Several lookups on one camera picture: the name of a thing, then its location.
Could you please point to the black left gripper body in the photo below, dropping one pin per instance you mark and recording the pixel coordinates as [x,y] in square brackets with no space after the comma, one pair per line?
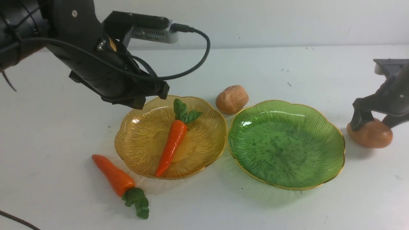
[97,61]

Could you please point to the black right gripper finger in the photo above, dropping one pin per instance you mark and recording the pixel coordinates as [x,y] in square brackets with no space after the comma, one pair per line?
[392,121]
[360,117]

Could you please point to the amber ribbed glass plate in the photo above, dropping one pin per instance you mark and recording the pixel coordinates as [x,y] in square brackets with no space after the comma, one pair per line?
[143,134]

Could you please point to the brown plastic potato with dimple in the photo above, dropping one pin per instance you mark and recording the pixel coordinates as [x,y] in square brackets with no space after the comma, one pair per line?
[232,99]

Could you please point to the orange plastic carrot leaves up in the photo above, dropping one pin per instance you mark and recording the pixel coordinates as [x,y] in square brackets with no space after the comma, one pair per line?
[177,132]

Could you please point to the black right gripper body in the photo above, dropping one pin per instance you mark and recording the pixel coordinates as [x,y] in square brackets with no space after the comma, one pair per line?
[391,98]

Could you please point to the green ribbed glass plate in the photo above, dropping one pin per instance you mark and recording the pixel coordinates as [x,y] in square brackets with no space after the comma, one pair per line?
[286,145]

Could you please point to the smooth brown plastic potato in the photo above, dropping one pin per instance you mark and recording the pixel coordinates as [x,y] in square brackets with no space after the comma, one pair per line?
[374,135]

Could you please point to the orange plastic carrot leaves down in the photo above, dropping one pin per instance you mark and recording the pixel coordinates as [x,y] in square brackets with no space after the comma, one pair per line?
[124,186]

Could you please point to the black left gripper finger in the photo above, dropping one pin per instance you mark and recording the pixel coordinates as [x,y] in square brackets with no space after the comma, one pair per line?
[158,88]
[134,102]

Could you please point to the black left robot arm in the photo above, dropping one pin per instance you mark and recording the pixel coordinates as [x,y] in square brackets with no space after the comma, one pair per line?
[26,28]

